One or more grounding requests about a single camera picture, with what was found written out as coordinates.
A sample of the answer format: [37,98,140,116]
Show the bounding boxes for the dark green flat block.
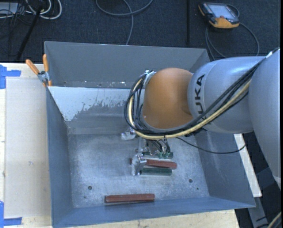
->
[139,167,173,176]

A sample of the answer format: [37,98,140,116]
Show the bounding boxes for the grey metal bin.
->
[44,41,256,228]

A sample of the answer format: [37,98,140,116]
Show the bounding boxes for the red-brown flat block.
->
[104,193,156,204]
[145,159,178,170]

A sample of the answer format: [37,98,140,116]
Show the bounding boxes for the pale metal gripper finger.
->
[130,153,147,166]
[131,162,147,176]

